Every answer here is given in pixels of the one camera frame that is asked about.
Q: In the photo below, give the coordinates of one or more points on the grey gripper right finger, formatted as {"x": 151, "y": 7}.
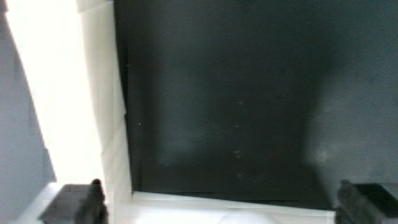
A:
{"x": 368, "y": 203}

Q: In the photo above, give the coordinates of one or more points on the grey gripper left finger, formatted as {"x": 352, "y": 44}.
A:
{"x": 76, "y": 207}

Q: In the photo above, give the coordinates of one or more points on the white drawer box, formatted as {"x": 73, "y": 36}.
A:
{"x": 215, "y": 102}

